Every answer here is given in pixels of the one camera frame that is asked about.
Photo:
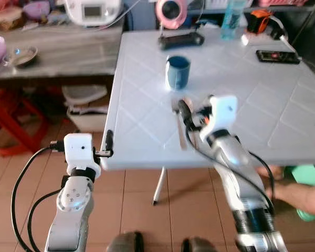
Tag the red plastic stool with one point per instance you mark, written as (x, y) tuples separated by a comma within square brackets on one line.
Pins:
[(13, 123)]

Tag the green slipper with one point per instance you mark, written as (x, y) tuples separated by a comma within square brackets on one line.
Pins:
[(304, 175)]

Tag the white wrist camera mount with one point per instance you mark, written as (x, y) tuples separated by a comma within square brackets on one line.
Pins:
[(223, 113), (77, 149)]

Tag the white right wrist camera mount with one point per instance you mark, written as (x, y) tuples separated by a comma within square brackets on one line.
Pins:
[(223, 113)]

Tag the pink round fan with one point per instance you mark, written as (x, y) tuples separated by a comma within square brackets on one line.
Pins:
[(170, 13)]

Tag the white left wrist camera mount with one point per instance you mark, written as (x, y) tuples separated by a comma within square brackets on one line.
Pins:
[(77, 149)]

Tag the white plastic storage container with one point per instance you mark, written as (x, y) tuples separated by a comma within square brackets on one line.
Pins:
[(86, 110)]

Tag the purple plastic container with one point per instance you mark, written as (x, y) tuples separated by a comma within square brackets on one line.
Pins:
[(38, 9)]

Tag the white plastic folding table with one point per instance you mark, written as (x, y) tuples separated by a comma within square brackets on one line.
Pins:
[(252, 105)]

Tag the white kitchen appliance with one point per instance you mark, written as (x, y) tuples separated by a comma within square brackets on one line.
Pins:
[(92, 11)]

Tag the clear blue bottle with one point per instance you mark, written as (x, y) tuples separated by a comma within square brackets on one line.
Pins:
[(233, 18)]

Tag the orange and black device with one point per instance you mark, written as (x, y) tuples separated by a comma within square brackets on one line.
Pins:
[(262, 22)]

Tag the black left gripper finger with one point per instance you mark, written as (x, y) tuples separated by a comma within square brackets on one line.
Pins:
[(109, 140)]

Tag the bare person foot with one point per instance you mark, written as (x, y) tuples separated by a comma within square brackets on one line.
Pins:
[(299, 197)]

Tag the white metal table leg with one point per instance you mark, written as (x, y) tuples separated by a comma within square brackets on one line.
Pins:
[(158, 186)]

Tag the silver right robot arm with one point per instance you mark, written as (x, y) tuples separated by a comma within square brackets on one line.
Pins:
[(236, 168)]

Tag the blue cup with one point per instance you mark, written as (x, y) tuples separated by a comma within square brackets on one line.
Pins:
[(178, 73)]

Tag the grey bench table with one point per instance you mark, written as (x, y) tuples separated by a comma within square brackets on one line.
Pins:
[(68, 52)]

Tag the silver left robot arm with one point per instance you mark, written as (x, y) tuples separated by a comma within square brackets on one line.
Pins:
[(68, 215)]

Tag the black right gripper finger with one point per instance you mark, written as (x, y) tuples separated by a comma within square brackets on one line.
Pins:
[(186, 113)]

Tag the flat black remote device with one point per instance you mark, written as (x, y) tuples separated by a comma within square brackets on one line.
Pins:
[(277, 56)]

